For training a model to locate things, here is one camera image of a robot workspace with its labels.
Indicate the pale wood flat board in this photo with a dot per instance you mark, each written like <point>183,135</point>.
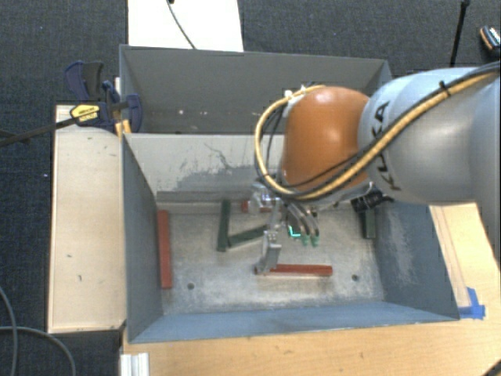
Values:
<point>88,229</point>

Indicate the red-brown flat block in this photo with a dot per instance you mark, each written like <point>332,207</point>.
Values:
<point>165,249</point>
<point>245,207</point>
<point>305,270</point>

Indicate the dark green flat block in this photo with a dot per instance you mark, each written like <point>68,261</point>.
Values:
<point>224,225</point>
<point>368,225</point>
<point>246,236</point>

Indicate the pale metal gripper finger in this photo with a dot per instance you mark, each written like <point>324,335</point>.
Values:
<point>265,249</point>
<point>274,255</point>

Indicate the black cylinder on white bracket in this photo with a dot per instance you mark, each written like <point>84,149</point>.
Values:
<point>367,201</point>

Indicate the grey metal bin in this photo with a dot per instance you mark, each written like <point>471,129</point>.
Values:
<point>219,288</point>

